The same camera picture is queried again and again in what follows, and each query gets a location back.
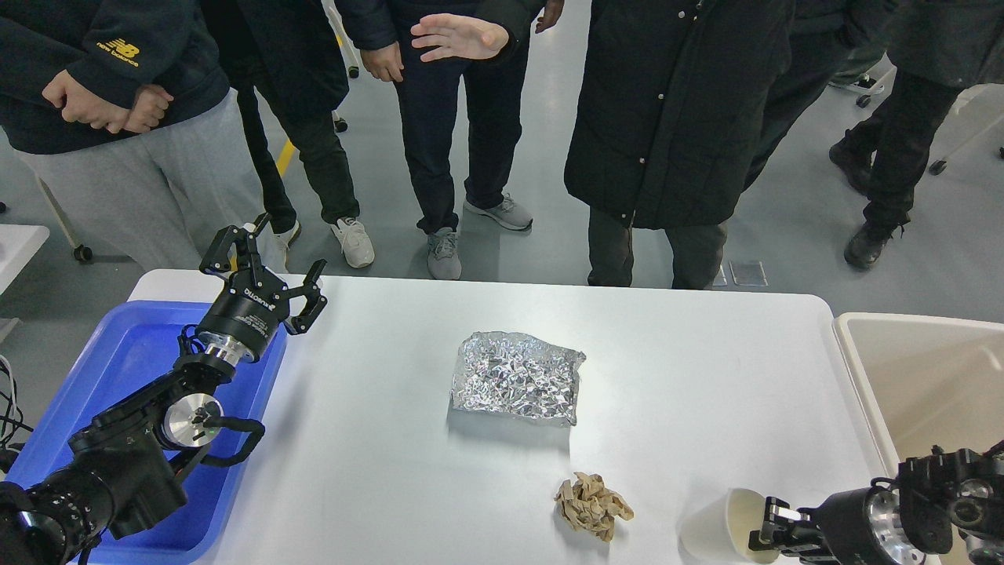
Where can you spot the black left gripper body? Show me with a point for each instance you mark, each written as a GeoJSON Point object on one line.
{"type": "Point", "coordinates": [246, 315]}

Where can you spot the beige plastic bin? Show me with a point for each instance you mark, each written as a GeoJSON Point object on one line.
{"type": "Point", "coordinates": [925, 381]}

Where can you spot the white paper cup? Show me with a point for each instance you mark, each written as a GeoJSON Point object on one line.
{"type": "Point", "coordinates": [720, 533]}

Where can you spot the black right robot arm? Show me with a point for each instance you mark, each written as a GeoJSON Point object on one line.
{"type": "Point", "coordinates": [918, 513]}

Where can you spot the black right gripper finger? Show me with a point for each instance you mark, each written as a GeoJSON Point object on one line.
{"type": "Point", "coordinates": [805, 544]}
{"type": "Point", "coordinates": [779, 514]}

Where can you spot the crumpled aluminium foil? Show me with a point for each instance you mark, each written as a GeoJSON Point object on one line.
{"type": "Point", "coordinates": [518, 376]}

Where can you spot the crumpled brown paper ball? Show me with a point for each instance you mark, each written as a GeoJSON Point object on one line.
{"type": "Point", "coordinates": [586, 503]}

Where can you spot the person in navy trousers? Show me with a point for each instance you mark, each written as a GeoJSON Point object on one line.
{"type": "Point", "coordinates": [432, 51]}

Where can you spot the white side table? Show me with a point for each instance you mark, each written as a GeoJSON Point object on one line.
{"type": "Point", "coordinates": [19, 243]}

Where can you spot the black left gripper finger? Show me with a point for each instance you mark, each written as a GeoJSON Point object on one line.
{"type": "Point", "coordinates": [311, 290]}
{"type": "Point", "coordinates": [235, 250]}

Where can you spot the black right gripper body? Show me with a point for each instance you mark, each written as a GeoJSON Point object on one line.
{"type": "Point", "coordinates": [858, 527]}

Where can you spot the person in long black coat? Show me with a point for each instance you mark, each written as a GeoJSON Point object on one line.
{"type": "Point", "coordinates": [668, 121]}

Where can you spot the person in black trousers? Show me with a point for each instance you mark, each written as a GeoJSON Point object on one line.
{"type": "Point", "coordinates": [286, 53]}

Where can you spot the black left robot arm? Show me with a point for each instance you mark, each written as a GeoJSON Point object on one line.
{"type": "Point", "coordinates": [130, 463]}

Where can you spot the person in grey sweatpants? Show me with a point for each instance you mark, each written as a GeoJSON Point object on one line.
{"type": "Point", "coordinates": [123, 109]}

